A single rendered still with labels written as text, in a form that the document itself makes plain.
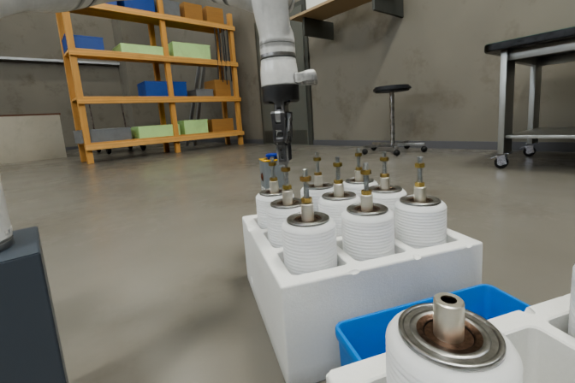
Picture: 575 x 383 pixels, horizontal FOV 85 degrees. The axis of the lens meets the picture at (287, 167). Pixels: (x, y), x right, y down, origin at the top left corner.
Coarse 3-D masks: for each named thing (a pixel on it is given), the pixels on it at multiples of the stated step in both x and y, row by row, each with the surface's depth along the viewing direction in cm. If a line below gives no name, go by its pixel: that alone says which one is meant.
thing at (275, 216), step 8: (272, 208) 64; (296, 208) 63; (272, 216) 63; (280, 216) 62; (272, 224) 64; (280, 224) 63; (272, 232) 64; (280, 232) 63; (272, 240) 64; (280, 240) 63
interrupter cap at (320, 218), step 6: (288, 216) 56; (294, 216) 56; (300, 216) 57; (318, 216) 56; (324, 216) 55; (288, 222) 53; (294, 222) 53; (300, 222) 53; (306, 222) 53; (312, 222) 52; (318, 222) 52; (324, 222) 52
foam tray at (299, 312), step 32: (256, 224) 76; (256, 256) 67; (384, 256) 54; (416, 256) 54; (448, 256) 56; (480, 256) 58; (256, 288) 72; (288, 288) 47; (320, 288) 49; (352, 288) 50; (384, 288) 52; (416, 288) 54; (448, 288) 57; (288, 320) 48; (320, 320) 50; (288, 352) 49; (320, 352) 50
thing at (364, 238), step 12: (348, 216) 56; (360, 216) 55; (372, 216) 54; (384, 216) 55; (348, 228) 56; (360, 228) 55; (372, 228) 54; (384, 228) 54; (348, 240) 57; (360, 240) 55; (372, 240) 54; (384, 240) 55; (348, 252) 57; (360, 252) 55; (372, 252) 55; (384, 252) 55
